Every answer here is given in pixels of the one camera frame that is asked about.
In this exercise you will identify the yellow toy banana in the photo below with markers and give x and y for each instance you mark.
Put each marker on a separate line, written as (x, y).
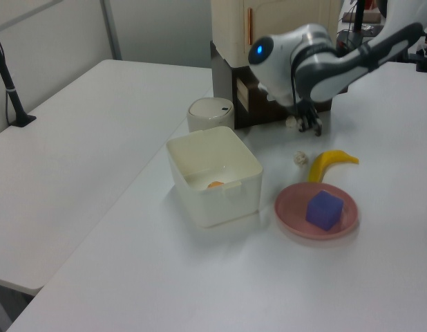
(320, 166)

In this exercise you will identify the small white lidded trash can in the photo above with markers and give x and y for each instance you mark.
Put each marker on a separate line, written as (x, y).
(206, 117)

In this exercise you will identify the cream plastic storage cabinet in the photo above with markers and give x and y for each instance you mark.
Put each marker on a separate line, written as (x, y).
(286, 14)

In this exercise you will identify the toasted bread toy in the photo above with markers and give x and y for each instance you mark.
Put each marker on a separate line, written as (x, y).
(215, 185)

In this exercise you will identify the white ball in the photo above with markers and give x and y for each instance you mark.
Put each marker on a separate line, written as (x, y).
(300, 158)

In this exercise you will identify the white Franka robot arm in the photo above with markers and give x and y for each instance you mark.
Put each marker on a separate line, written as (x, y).
(324, 72)

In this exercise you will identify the cream plastic open bin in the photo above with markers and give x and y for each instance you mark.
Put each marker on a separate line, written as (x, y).
(213, 207)

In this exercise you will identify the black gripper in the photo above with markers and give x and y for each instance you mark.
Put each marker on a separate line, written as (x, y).
(307, 112)

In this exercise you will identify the pink round plate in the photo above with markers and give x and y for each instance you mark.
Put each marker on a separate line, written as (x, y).
(289, 211)

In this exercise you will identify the black camera stand pole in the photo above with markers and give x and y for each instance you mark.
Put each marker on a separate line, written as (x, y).
(13, 100)

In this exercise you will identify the black background clamp device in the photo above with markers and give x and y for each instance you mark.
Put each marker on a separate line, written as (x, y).
(422, 58)

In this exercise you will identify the black vertical background pole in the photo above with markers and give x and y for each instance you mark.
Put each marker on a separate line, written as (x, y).
(359, 20)

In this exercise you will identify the purple cube block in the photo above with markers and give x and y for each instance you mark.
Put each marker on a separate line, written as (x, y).
(324, 211)

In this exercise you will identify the wooden drawer with dark front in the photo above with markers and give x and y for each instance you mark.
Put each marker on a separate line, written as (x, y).
(262, 115)

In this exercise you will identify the dark brown cabinet base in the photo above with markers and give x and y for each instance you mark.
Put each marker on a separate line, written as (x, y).
(222, 90)

